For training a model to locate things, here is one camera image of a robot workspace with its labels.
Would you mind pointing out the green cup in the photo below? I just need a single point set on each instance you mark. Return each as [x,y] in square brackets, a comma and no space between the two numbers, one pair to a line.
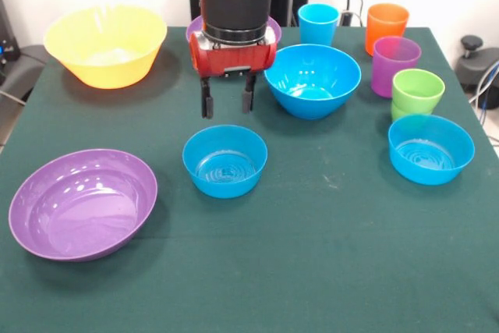
[398,114]
[418,93]

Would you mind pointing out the dark green tablecloth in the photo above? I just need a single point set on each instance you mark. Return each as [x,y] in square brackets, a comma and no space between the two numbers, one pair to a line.
[249,231]

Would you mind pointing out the large deep blue bowl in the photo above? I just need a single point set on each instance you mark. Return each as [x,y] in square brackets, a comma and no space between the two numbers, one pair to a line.
[312,75]

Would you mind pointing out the black electronic device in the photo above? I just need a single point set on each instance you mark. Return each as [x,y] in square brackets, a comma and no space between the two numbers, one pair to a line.
[8,29]

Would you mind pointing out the black power strip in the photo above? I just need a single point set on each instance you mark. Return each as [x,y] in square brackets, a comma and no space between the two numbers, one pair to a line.
[346,19]

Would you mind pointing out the small blue bowl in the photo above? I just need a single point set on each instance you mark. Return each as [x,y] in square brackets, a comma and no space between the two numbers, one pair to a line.
[429,153]
[226,177]

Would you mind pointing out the black knobbed equipment base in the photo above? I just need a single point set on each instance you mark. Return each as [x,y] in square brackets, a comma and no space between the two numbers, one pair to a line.
[475,68]

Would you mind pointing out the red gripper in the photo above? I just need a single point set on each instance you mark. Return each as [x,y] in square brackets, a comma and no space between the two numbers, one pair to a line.
[234,60]

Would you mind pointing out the orange cup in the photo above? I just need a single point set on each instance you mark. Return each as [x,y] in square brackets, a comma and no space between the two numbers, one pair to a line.
[386,25]

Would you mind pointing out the purple bowl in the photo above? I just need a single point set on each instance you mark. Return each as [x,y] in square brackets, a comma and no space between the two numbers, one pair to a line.
[193,29]
[78,216]

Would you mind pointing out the blue cup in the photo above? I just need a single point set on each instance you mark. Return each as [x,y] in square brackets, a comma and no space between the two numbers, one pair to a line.
[317,27]

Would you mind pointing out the purple cup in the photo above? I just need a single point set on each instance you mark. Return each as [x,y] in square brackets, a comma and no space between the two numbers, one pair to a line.
[390,71]

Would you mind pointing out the yellow bowl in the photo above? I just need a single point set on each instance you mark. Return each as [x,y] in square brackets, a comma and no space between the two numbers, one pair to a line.
[105,44]

